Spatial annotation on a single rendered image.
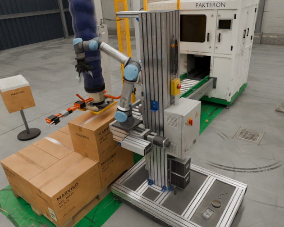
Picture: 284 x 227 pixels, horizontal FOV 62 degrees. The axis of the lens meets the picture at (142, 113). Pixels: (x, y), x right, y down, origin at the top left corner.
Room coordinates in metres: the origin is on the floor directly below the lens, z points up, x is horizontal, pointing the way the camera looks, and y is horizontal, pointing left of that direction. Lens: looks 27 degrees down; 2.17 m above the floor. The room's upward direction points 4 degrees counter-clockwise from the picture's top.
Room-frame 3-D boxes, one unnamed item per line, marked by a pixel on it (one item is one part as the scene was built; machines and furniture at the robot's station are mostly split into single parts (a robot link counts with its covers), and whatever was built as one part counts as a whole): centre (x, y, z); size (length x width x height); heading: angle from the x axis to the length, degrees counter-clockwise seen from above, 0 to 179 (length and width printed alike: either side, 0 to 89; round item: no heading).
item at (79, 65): (1.98, 0.48, 1.66); 0.09 x 0.08 x 0.12; 51
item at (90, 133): (2.44, 0.50, 0.74); 0.60 x 0.40 x 0.40; 146
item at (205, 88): (3.44, -0.71, 0.50); 2.31 x 0.05 x 0.19; 142
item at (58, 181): (2.38, 0.92, 0.34); 1.20 x 1.00 x 0.40; 142
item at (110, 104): (2.39, 0.42, 1.07); 0.34 x 0.10 x 0.05; 146
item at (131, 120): (2.04, 0.15, 1.09); 0.15 x 0.15 x 0.10
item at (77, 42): (1.97, 0.47, 1.82); 0.09 x 0.08 x 0.11; 77
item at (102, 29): (3.87, 0.53, 1.62); 0.20 x 0.05 x 0.30; 142
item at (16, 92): (3.70, 2.07, 0.82); 0.60 x 0.40 x 0.40; 34
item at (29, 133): (3.70, 2.07, 0.31); 0.40 x 0.40 x 0.62
